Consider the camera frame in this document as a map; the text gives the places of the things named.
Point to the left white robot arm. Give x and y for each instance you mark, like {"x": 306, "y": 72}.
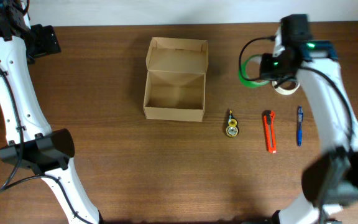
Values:
{"x": 33, "y": 148}

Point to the orange utility knife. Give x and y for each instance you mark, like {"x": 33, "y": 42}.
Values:
{"x": 268, "y": 117}

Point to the green tape roll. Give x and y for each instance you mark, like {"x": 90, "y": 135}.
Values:
{"x": 243, "y": 76}

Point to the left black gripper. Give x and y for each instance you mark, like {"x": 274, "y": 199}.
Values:
{"x": 48, "y": 41}

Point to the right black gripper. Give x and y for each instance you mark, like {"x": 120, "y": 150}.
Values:
{"x": 265, "y": 72}

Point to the blue ballpoint pen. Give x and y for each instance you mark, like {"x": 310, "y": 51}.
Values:
{"x": 299, "y": 132}

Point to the white masking tape roll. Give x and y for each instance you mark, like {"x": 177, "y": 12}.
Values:
{"x": 291, "y": 89}

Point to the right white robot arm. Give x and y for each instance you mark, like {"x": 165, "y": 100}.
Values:
{"x": 330, "y": 183}

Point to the brown cardboard box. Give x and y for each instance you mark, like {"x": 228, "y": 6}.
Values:
{"x": 176, "y": 79}

